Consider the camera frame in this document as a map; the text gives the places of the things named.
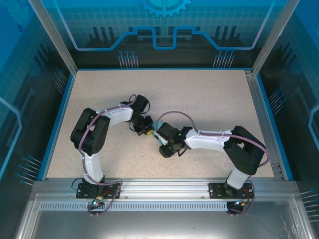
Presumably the light blue cloth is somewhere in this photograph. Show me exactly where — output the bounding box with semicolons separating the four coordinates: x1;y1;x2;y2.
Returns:
152;120;165;145

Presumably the sheet metal tray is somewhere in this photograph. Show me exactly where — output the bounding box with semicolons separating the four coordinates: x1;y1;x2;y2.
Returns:
14;194;316;239

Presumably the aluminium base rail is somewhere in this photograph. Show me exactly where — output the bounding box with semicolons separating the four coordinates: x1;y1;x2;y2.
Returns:
32;177;300;202

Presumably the slotted grey cable duct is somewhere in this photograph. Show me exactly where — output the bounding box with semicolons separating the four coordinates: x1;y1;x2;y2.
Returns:
39;202;231;212

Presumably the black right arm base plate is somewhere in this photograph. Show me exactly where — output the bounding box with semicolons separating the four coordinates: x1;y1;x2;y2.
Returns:
208;181;252;200

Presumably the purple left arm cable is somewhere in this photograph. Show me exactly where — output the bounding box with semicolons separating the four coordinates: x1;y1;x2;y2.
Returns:
78;94;124;217

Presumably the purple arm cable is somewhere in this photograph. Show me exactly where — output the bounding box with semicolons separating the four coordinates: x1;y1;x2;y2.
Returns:
78;94;124;217
155;111;271;217

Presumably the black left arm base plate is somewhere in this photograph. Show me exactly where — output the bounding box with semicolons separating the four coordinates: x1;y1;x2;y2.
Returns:
76;182;122;200

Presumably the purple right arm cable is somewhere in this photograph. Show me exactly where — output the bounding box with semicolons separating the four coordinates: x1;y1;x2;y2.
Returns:
155;111;271;217

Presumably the aluminium side rail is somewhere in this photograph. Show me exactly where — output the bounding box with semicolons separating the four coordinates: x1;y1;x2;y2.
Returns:
244;69;285;180

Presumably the aluminium frame post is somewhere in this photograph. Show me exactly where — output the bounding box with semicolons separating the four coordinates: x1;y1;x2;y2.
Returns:
26;0;78;75
251;0;300;77

